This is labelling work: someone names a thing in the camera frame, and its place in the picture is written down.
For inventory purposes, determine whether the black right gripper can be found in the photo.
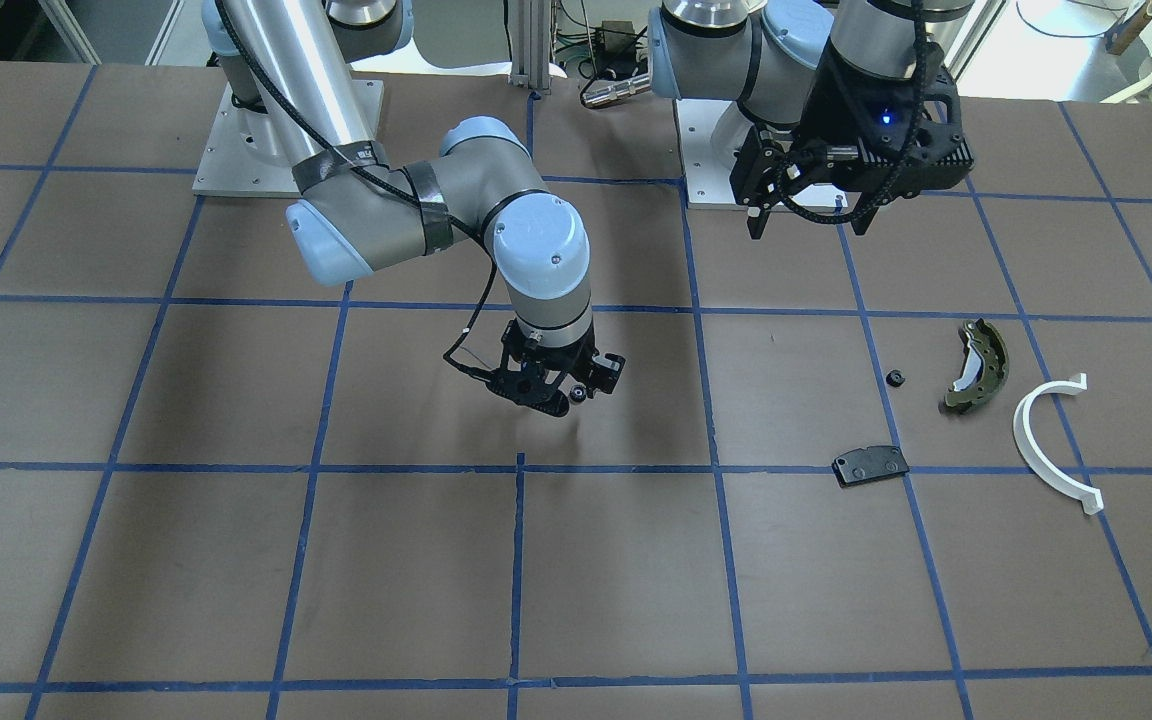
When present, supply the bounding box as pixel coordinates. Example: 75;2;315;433
486;320;626;416

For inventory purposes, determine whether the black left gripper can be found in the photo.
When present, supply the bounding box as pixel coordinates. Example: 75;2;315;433
730;45;975;240

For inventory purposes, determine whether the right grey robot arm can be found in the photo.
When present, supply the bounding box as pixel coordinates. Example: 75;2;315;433
200;1;626;416

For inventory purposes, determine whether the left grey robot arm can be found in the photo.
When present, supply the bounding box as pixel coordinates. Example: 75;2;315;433
646;1;975;240

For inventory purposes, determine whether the green brake shoe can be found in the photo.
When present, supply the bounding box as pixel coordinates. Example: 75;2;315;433
941;318;1009;415

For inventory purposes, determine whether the black brake pad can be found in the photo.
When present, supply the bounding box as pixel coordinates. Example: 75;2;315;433
831;445;910;488

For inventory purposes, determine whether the white curved plastic part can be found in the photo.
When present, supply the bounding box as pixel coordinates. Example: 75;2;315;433
1011;373;1105;516

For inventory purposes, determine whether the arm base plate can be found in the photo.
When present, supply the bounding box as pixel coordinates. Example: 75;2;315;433
192;78;385;198
674;100;847;212

